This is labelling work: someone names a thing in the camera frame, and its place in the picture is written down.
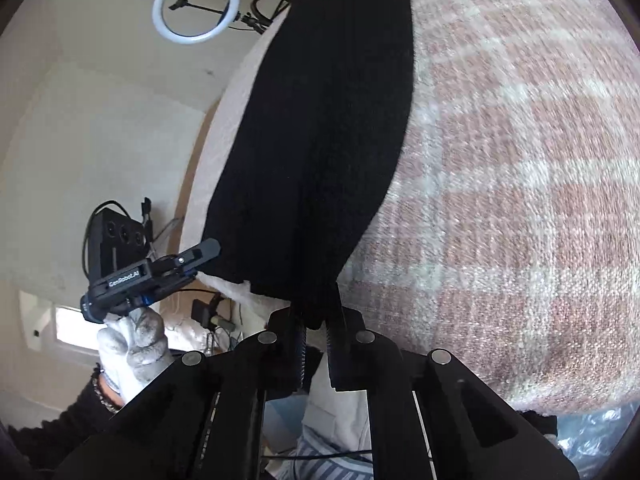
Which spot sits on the blue white striped cloth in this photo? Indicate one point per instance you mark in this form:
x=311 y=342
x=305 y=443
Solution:
x=325 y=467

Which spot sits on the black device with round lenses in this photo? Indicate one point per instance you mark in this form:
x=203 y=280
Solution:
x=112 y=245

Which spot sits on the black curved metal frame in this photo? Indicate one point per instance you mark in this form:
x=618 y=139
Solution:
x=260 y=5

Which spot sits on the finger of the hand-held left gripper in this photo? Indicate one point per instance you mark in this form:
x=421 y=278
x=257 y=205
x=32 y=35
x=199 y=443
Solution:
x=202 y=251

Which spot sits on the person's left hand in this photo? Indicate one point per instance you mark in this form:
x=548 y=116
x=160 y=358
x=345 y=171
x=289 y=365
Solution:
x=140 y=345

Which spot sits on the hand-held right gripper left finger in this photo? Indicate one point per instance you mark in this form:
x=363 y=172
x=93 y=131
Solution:
x=300 y=355

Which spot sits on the clear plastic bag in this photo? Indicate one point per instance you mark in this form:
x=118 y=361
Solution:
x=595 y=440

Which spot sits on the window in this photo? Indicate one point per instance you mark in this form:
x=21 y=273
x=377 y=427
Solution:
x=75 y=327

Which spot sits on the dark garment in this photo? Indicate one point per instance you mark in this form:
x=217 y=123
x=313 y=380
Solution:
x=320 y=150

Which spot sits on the black power adapter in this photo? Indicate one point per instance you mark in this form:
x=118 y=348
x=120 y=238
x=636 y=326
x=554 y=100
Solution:
x=201 y=312

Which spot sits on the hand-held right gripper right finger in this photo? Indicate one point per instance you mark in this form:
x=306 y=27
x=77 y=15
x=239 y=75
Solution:
x=331 y=355

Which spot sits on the pink checked blanket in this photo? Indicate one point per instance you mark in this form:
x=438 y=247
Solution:
x=515 y=200

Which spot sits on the person's left forearm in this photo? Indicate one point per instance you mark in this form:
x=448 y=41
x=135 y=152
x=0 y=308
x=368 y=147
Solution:
x=55 y=435

